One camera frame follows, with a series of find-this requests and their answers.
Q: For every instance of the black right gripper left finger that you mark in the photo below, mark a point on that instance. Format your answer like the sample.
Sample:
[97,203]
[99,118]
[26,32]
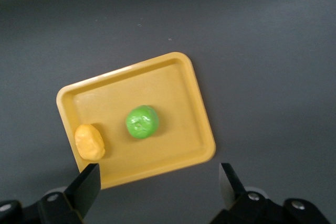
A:
[84,190]

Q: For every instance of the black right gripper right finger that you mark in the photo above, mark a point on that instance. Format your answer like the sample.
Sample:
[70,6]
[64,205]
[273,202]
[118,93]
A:
[231,192]

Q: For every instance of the yellow toy potato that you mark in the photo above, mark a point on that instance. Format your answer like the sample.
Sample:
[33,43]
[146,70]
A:
[89,142]

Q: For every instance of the green toy apple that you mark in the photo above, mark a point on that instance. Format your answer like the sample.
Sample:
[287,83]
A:
[142,122]

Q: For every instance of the yellow plastic tray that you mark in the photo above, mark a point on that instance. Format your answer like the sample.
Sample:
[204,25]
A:
[173,103]

